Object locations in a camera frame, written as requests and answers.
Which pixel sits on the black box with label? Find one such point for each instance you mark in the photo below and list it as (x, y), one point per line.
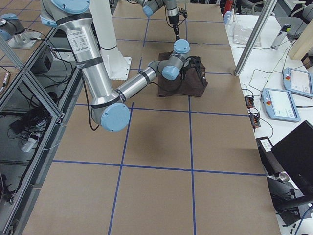
(268, 159)

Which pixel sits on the lower teach pendant tablet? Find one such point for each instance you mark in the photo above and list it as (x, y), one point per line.
(280, 105)

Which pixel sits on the red cylinder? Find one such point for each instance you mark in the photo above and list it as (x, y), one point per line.
(228, 5)

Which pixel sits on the orange black connector board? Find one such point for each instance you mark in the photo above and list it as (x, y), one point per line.
(253, 113)

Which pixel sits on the clear plastic bag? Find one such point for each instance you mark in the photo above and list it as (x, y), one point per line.
(241, 33)

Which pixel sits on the teach pendant tablet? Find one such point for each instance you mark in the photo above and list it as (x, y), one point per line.
(280, 105)
(298, 82)

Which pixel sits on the brown t-shirt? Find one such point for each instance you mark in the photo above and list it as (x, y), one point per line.
(192, 83)

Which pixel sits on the aluminium frame rack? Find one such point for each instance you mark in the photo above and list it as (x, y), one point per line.
(44, 191)

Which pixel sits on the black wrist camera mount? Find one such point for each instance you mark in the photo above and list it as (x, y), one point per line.
(182, 12)
(197, 61)

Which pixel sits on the silver metal cup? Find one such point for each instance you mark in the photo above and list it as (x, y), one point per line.
(282, 177)

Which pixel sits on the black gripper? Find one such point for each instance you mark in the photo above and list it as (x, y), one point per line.
(190, 64)
(173, 20)

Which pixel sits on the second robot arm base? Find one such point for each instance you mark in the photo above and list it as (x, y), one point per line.
(13, 31)

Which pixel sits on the aluminium frame post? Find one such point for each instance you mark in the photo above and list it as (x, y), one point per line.
(262, 19)

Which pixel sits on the black monitor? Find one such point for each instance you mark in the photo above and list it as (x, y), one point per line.
(295, 154)

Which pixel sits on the white power strip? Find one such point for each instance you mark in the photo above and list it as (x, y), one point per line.
(29, 144)

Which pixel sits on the white pedestal column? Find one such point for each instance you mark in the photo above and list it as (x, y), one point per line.
(117, 66)

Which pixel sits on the upper teach pendant tablet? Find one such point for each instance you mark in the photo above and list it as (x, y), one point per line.
(298, 82)

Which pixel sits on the wooden beam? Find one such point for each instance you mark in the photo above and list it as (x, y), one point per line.
(303, 44)

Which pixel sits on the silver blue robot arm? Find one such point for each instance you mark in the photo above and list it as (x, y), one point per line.
(171, 9)
(89, 29)

